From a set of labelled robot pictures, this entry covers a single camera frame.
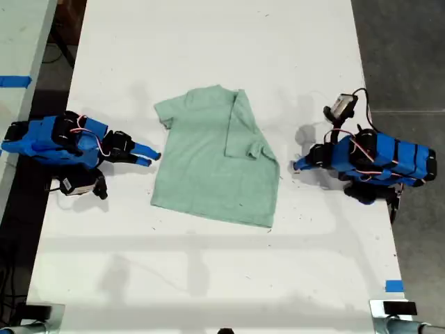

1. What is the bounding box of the pale green t-shirt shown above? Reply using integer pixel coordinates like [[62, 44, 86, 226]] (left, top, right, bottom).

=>
[[149, 84, 281, 229]]

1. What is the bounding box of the long blue tape strip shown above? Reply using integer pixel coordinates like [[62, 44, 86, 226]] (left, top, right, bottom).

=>
[[0, 74, 33, 89]]

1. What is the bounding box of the white side table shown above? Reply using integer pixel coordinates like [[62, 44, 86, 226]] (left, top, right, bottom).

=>
[[0, 0, 58, 216]]

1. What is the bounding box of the small blue tape patch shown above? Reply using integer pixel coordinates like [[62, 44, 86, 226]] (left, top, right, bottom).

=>
[[385, 278, 405, 294]]

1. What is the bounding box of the small black box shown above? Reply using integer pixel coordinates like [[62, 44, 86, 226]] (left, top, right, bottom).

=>
[[382, 301, 418, 316], [23, 303, 54, 319]]

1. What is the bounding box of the black camera stalk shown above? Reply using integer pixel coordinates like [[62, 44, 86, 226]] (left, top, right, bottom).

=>
[[323, 105, 349, 145], [92, 168, 109, 201]]

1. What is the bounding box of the black camera box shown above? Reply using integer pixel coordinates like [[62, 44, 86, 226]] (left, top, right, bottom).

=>
[[330, 93, 359, 118], [57, 175, 98, 197]]

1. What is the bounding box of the black camera cable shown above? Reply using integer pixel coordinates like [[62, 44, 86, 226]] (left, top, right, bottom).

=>
[[44, 176, 63, 194], [351, 87, 375, 134]]

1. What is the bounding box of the black floor cable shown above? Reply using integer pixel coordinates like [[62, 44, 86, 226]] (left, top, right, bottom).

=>
[[41, 33, 78, 69]]

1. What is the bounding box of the metal corner bracket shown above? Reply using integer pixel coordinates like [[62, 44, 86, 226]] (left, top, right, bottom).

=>
[[19, 301, 66, 334], [369, 298, 423, 334]]

